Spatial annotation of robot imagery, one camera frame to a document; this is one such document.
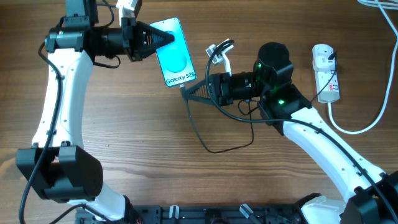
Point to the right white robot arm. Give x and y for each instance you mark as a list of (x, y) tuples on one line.
[(369, 194)]

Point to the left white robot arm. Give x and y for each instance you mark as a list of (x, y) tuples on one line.
[(56, 166)]

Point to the white power strip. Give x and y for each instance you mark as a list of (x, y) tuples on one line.
[(328, 89)]

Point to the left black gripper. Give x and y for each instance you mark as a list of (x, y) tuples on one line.
[(132, 28)]

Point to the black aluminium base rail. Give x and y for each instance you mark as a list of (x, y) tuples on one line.
[(276, 213)]

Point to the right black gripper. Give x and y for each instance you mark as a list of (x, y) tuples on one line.
[(222, 83)]

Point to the blue screen smartphone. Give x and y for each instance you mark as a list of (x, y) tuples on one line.
[(174, 58)]

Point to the white charger plug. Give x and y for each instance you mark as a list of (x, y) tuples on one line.
[(323, 63)]

